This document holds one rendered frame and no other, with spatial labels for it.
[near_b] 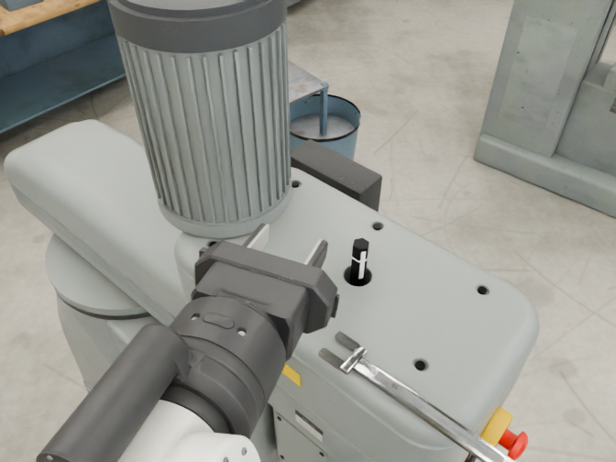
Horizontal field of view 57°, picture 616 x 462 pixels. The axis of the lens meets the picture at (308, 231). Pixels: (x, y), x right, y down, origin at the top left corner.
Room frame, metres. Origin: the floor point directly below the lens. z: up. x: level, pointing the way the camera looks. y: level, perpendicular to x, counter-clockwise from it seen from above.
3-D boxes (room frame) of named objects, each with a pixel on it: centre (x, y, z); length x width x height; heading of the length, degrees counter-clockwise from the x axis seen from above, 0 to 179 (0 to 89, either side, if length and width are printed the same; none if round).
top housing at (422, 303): (0.49, -0.05, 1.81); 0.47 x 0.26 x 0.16; 49
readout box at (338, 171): (0.93, -0.06, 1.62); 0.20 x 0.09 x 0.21; 49
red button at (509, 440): (0.31, -0.26, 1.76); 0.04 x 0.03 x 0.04; 139
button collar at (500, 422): (0.33, -0.24, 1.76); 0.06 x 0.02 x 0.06; 139
